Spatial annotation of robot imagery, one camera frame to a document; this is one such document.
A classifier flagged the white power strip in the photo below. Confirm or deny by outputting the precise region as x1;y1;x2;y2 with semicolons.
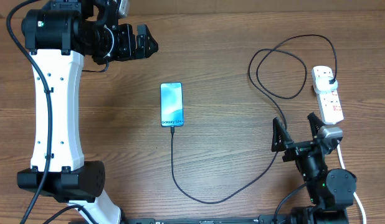
311;65;344;124

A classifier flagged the black USB charging cable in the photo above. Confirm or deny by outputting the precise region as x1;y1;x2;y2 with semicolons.
170;34;338;205

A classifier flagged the Samsung Galaxy smartphone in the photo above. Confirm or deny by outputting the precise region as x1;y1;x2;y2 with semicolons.
160;82;184;127

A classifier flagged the white charger adapter plug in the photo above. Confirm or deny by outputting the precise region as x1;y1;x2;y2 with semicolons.
313;77;338;94

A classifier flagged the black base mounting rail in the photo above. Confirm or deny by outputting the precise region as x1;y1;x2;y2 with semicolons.
126;215;349;224

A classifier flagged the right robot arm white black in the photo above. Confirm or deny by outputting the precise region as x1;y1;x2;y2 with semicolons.
270;113;357;223

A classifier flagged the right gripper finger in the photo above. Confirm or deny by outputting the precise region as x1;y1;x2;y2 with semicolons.
307;112;325;138
271;117;294;152

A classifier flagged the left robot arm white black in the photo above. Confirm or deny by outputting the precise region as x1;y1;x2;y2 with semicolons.
17;0;158;223

